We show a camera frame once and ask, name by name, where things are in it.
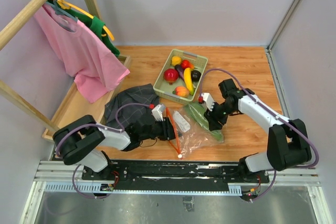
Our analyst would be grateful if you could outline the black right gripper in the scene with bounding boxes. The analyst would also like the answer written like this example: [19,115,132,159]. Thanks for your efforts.
[203,101,236,131]

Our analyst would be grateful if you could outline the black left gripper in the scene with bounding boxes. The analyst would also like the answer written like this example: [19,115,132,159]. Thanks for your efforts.
[140,117,183,141]

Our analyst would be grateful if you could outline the green fake leafy vegetable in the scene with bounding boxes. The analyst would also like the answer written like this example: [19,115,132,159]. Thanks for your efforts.
[183,102,224,143]

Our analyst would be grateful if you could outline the clear zip top bag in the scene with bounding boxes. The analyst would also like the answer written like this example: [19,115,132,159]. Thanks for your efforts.
[166,107,222,159]

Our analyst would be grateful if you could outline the orange fake peach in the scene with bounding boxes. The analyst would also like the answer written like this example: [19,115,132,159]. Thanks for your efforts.
[172,86,190,98]

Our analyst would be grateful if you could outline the dark fake avocado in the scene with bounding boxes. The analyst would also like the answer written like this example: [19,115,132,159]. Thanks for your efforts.
[191,70,202,82]

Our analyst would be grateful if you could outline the yellow fake banana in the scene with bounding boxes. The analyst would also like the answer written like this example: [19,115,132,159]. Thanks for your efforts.
[184,68,195,95]

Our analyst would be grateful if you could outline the red fake apple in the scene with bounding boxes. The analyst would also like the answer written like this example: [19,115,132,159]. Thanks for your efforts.
[163,68,179,85]

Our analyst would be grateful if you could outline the purple fake eggplant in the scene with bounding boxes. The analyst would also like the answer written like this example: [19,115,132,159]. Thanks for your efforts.
[174,65,184,80]

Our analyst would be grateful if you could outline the yellow fake orange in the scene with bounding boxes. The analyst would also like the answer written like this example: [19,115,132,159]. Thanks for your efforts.
[171,56,182,67]

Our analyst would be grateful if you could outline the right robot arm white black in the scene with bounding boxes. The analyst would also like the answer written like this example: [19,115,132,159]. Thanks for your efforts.
[198,79,312,182]

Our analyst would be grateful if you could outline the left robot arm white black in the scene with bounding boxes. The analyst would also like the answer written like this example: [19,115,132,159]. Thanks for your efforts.
[52,114,175,180]

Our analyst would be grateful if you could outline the dark grey checked cloth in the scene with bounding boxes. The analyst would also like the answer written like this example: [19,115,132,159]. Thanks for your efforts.
[103,83,160,129]

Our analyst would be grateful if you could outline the wooden clothes rack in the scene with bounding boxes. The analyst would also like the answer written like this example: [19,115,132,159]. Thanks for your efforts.
[0,0,132,145]

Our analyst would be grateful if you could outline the pink t-shirt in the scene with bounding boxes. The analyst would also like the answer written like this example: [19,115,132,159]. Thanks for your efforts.
[34,4,130,103]

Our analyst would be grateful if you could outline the green t-shirt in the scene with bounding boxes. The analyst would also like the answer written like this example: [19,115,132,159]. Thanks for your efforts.
[67,9,120,57]

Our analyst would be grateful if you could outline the grey clothes hanger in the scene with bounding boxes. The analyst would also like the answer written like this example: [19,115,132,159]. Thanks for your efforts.
[45,0,78,23]

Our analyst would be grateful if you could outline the yellow clothes hanger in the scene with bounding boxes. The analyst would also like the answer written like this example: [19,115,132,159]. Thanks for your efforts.
[47,0,116,41]

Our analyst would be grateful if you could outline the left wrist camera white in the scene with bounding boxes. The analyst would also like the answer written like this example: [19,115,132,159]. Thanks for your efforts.
[149,104,166,121]

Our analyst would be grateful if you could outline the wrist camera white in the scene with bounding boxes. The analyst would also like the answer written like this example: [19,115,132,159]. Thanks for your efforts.
[198,93,215,111]
[149,104,166,121]

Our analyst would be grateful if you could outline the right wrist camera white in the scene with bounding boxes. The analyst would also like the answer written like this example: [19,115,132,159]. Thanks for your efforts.
[198,93,215,111]

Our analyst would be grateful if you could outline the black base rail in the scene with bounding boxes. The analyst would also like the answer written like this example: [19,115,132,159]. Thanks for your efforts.
[49,157,271,198]

